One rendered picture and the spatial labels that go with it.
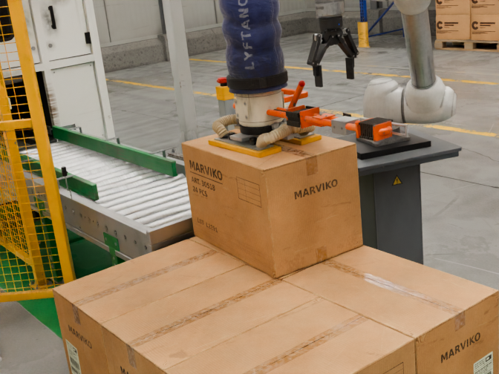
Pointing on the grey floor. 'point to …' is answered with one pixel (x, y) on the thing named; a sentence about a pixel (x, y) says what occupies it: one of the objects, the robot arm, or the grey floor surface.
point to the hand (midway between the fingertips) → (334, 79)
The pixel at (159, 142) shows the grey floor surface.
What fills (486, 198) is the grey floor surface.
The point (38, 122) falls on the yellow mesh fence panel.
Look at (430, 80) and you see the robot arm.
